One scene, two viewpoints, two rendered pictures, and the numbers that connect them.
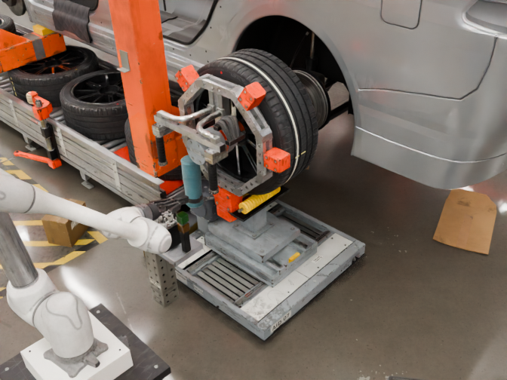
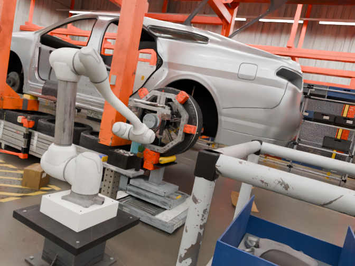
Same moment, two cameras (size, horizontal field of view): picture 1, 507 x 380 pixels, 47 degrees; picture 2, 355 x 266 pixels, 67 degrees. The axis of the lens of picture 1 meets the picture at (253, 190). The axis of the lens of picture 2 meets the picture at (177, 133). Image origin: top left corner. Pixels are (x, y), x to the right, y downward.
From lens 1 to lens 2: 137 cm
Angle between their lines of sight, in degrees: 34
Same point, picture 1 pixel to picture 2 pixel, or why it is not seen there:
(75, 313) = (99, 162)
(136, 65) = (120, 81)
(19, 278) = (65, 138)
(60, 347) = (84, 183)
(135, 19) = (127, 59)
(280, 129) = (192, 115)
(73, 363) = (86, 199)
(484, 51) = (282, 88)
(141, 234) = (143, 127)
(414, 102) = (250, 112)
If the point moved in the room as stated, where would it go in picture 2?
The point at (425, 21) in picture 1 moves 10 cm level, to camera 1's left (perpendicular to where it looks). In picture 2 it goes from (258, 76) to (249, 74)
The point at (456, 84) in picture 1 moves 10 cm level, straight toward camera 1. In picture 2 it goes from (270, 102) to (274, 102)
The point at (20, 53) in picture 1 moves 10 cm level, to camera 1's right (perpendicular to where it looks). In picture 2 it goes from (15, 102) to (23, 104)
